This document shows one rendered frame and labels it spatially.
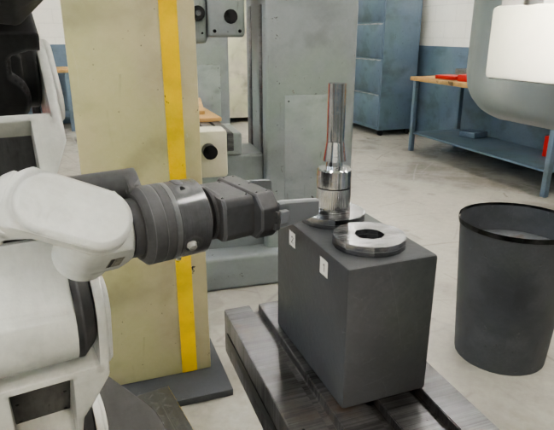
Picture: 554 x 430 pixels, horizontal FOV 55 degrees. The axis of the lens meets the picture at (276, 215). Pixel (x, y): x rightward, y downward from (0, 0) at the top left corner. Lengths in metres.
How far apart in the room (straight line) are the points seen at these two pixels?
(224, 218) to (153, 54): 1.36
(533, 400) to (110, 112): 1.92
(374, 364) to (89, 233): 0.37
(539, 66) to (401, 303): 0.46
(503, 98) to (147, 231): 0.38
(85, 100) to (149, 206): 1.36
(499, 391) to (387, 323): 1.79
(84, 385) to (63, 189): 0.38
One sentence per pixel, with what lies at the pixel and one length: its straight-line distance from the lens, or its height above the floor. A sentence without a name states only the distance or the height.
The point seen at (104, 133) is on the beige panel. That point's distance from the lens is 1.93.
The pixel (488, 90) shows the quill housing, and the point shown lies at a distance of 0.32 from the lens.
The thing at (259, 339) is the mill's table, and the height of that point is 0.93.
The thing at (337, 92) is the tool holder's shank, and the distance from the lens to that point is 0.70.
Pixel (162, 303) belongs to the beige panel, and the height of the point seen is 0.36.
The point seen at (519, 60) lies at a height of 1.35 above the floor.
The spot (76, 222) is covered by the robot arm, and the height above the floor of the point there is 1.19.
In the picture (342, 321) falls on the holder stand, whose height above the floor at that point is 1.04.
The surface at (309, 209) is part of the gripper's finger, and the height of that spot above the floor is 1.16.
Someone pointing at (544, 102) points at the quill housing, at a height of 1.33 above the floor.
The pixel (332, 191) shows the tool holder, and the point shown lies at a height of 1.16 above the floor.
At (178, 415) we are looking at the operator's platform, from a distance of 1.54.
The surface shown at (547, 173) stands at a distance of 5.16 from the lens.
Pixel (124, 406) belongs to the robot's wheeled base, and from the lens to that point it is 1.31.
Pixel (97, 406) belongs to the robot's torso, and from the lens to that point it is 1.07.
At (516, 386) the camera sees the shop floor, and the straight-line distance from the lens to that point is 2.48.
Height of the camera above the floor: 1.36
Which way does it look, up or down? 19 degrees down
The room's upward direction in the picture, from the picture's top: straight up
